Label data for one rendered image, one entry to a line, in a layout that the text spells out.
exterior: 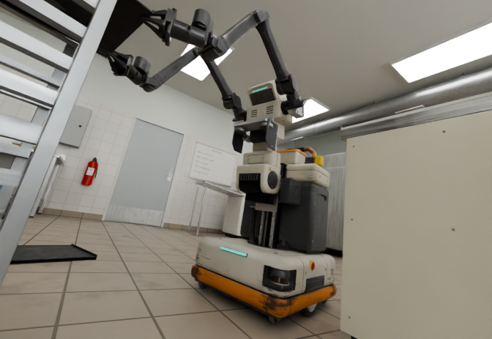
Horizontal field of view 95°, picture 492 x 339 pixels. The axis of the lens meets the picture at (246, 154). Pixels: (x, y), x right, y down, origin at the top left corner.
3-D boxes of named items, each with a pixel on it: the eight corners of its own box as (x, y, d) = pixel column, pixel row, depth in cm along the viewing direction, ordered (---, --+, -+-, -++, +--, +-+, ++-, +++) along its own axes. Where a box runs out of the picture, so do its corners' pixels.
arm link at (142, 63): (157, 88, 110) (148, 91, 116) (163, 67, 113) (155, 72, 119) (132, 74, 102) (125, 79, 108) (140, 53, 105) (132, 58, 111)
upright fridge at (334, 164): (370, 261, 445) (370, 162, 502) (343, 260, 398) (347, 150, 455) (312, 247, 559) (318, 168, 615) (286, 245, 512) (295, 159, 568)
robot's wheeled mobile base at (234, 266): (255, 271, 179) (260, 238, 185) (337, 299, 138) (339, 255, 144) (186, 279, 131) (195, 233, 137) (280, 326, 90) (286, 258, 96)
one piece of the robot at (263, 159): (251, 197, 160) (255, 115, 170) (299, 201, 135) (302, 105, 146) (224, 196, 140) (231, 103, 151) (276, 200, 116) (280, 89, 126)
